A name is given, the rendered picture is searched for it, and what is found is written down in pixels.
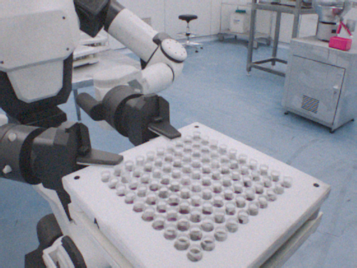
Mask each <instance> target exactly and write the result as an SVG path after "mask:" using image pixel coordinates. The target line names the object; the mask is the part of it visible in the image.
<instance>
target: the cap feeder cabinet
mask: <svg viewBox="0 0 357 268"><path fill-rule="evenodd" d="M289 40H290V45H289V55H288V63H287V66H286V78H285V83H284V90H283V94H282V101H281V104H282V106H283V107H282V108H283V109H286V112H285V114H289V113H288V111H291V112H294V113H296V114H298V115H300V116H303V117H306V118H307V119H311V120H313V121H316V122H318V123H321V124H323V125H324V126H327V127H329V128H331V129H332V130H331V131H330V133H331V134H334V131H333V130H335V129H337V128H338V127H340V126H342V125H343V124H345V123H347V122H349V121H354V118H355V117H357V43H356V42H353V41H352V42H351V43H352V45H351V49H350V50H338V49H335V48H331V47H328V45H329V42H330V41H329V40H325V41H321V39H319V38H317V35H314V36H304V37H301V38H292V39H289Z"/></svg>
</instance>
